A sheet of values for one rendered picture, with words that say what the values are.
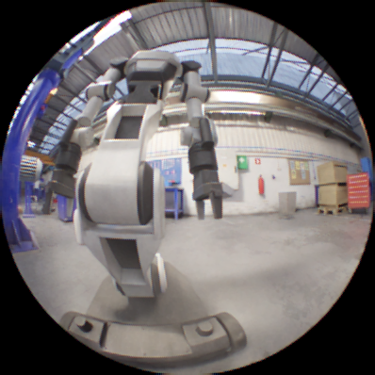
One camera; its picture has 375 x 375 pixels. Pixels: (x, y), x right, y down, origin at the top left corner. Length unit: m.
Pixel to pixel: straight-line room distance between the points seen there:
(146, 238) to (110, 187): 0.12
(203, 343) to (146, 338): 0.16
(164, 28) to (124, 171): 5.78
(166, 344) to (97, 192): 0.43
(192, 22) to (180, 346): 6.17
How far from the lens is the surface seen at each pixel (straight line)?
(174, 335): 0.45
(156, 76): 0.58
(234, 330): 0.46
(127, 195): 0.21
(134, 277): 0.41
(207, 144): 0.34
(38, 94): 2.10
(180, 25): 5.80
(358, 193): 3.94
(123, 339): 0.46
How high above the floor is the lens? 0.60
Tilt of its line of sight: 4 degrees up
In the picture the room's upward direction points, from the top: straight up
